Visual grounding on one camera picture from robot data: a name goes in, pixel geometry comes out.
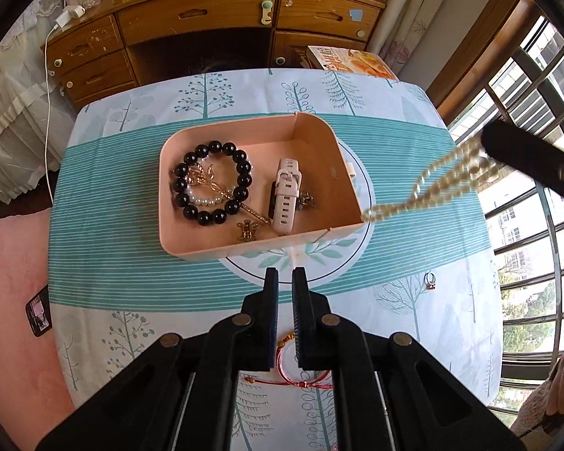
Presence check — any black phone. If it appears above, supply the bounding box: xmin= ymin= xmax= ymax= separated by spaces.
xmin=25 ymin=285 xmax=53 ymax=337

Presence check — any lace covered piano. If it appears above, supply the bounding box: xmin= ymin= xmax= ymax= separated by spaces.
xmin=0 ymin=0 xmax=76 ymax=204

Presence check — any gold rose brooch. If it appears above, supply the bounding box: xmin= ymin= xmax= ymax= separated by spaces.
xmin=187 ymin=164 xmax=272 ymax=225

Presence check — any tree print tablecloth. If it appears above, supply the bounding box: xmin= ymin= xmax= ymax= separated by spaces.
xmin=47 ymin=67 xmax=505 ymax=451

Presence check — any red string bracelet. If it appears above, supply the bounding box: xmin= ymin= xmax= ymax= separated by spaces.
xmin=242 ymin=330 xmax=335 ymax=391

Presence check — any wooden desk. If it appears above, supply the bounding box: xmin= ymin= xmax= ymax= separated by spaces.
xmin=43 ymin=0 xmax=386 ymax=108

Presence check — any pastry magazine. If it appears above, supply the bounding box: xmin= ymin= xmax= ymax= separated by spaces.
xmin=306 ymin=46 xmax=397 ymax=80

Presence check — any pink smart watch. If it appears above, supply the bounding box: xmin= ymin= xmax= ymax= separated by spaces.
xmin=268 ymin=158 xmax=302 ymax=235

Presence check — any pink blanket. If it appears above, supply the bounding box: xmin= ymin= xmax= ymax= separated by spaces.
xmin=0 ymin=209 xmax=74 ymax=450

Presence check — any white charger with cable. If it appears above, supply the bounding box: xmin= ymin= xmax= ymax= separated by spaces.
xmin=43 ymin=5 xmax=86 ymax=203

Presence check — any black bead bracelet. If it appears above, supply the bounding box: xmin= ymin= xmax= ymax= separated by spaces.
xmin=171 ymin=139 xmax=255 ymax=227

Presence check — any window frame with grille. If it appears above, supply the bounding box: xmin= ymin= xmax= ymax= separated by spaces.
xmin=428 ymin=0 xmax=564 ymax=428

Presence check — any pink jewelry box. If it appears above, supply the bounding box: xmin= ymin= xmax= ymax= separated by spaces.
xmin=159 ymin=113 xmax=364 ymax=261

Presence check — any floral curtain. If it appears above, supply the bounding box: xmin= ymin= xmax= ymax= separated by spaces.
xmin=365 ymin=0 xmax=452 ymax=71

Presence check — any long pearl necklace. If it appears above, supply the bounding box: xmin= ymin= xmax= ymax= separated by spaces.
xmin=360 ymin=135 xmax=505 ymax=224

